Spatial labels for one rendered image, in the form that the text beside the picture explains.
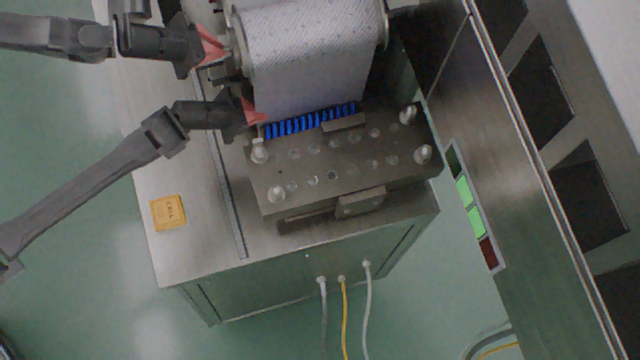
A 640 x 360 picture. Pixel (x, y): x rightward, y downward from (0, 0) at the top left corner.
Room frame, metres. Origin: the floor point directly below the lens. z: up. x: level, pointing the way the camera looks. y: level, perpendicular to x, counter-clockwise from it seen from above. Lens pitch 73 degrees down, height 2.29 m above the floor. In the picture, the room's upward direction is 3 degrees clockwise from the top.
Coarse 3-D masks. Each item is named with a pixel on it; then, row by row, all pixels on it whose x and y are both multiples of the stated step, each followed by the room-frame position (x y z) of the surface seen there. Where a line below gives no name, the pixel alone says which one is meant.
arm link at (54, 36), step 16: (0, 16) 0.56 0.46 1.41; (16, 16) 0.56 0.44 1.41; (32, 16) 0.57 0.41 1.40; (48, 16) 0.57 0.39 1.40; (0, 32) 0.54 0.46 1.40; (16, 32) 0.54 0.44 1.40; (32, 32) 0.54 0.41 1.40; (48, 32) 0.55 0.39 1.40; (64, 32) 0.55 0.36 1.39; (16, 48) 0.52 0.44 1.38; (32, 48) 0.53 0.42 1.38; (48, 48) 0.52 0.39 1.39; (64, 48) 0.53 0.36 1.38; (80, 48) 0.53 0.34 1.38; (96, 48) 0.53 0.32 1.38
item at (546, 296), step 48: (432, 0) 0.68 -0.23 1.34; (432, 48) 0.63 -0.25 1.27; (480, 48) 0.53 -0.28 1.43; (432, 96) 0.58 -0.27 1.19; (480, 96) 0.48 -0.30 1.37; (480, 144) 0.43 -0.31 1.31; (528, 144) 0.37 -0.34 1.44; (480, 192) 0.37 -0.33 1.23; (528, 192) 0.32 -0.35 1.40; (528, 240) 0.26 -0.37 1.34; (528, 288) 0.20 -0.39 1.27; (576, 288) 0.17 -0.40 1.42; (528, 336) 0.13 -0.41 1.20; (576, 336) 0.12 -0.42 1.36
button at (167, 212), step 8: (152, 200) 0.43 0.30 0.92; (160, 200) 0.43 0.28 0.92; (168, 200) 0.43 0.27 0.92; (176, 200) 0.43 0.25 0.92; (152, 208) 0.41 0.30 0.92; (160, 208) 0.41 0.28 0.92; (168, 208) 0.41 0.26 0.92; (176, 208) 0.41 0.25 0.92; (152, 216) 0.39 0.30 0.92; (160, 216) 0.39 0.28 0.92; (168, 216) 0.39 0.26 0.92; (176, 216) 0.39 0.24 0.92; (184, 216) 0.39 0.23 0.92; (160, 224) 0.37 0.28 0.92; (168, 224) 0.37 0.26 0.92; (176, 224) 0.37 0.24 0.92
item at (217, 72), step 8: (224, 40) 0.67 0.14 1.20; (224, 56) 0.63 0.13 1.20; (208, 64) 0.63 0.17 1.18; (216, 64) 0.63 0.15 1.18; (224, 64) 0.63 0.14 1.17; (232, 64) 0.63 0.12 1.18; (216, 72) 0.63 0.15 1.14; (224, 72) 0.63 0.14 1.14; (232, 72) 0.63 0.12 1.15; (216, 80) 0.62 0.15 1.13; (224, 80) 0.63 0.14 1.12; (232, 80) 0.63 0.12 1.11; (232, 88) 0.64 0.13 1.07; (240, 88) 0.64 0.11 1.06; (232, 96) 0.64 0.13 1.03; (240, 96) 0.64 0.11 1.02
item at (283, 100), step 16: (352, 64) 0.63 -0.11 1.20; (368, 64) 0.64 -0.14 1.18; (288, 80) 0.59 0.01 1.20; (304, 80) 0.60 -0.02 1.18; (320, 80) 0.61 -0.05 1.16; (336, 80) 0.62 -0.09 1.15; (352, 80) 0.63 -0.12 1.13; (256, 96) 0.57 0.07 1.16; (272, 96) 0.58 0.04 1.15; (288, 96) 0.59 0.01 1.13; (304, 96) 0.60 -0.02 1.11; (320, 96) 0.61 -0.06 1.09; (336, 96) 0.63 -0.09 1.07; (352, 96) 0.64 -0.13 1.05; (272, 112) 0.58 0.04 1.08; (288, 112) 0.59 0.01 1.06; (304, 112) 0.60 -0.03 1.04
